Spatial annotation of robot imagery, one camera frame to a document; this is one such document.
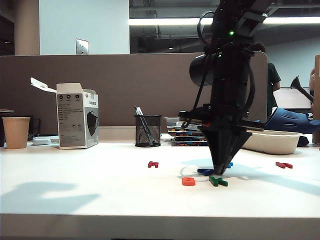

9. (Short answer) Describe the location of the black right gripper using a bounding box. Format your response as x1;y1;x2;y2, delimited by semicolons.
178;56;265;175

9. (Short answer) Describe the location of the green letter k magnet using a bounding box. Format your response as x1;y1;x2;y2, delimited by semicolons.
209;175;229;188

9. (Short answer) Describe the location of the flat magnet set box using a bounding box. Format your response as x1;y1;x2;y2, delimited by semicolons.
169;131;207;138
171;141;210;148
167;126;205;133
171;136;209;143

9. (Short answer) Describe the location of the white oval pulp tray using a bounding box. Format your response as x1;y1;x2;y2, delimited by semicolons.
241;129;303;155

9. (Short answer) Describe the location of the blue fabric bag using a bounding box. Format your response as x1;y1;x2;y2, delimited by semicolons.
249;107;320;147

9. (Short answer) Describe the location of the white computer monitor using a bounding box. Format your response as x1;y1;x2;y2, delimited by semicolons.
273;87;313;110

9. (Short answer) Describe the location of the person in green shirt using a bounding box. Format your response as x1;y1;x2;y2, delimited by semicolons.
252;41;282;118

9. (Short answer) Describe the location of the black mesh pen holder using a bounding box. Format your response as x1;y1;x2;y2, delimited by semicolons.
133;114;163;148

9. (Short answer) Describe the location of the black white pen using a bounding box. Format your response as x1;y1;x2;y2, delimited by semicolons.
134;106;154;146

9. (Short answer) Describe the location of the brown cardboard panel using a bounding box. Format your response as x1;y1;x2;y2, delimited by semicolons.
312;54;320;145

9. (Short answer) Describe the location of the brown desk partition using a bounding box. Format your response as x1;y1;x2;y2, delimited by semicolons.
0;51;269;136

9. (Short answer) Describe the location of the ceiling light strip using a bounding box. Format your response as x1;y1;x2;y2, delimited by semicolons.
128;16;320;26

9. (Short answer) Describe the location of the white grey mask box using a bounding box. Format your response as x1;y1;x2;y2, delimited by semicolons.
30;77;100;150

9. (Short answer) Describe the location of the small white case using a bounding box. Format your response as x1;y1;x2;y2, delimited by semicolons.
31;136;53;146

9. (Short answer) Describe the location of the brown paper cup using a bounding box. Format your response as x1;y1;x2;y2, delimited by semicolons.
2;116;31;150

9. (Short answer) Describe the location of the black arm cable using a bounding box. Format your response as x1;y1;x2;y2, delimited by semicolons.
183;11;256;128

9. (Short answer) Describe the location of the silver wall plate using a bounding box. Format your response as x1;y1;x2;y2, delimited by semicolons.
75;38;90;56

